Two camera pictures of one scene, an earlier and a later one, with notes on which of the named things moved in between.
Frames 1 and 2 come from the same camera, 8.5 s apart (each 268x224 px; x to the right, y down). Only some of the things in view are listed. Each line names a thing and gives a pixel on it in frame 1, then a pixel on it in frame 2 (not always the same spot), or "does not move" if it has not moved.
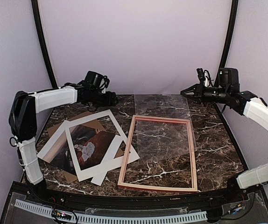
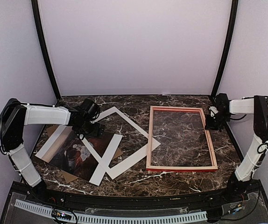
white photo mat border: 108,165 -> 145,146
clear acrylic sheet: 156,139 -> 179,138
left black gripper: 110,100 -> 95,133
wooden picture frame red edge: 194,182 -> 149,167
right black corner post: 234,9 does not move
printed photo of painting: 91,147 does not move
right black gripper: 198,96 -> 209,126
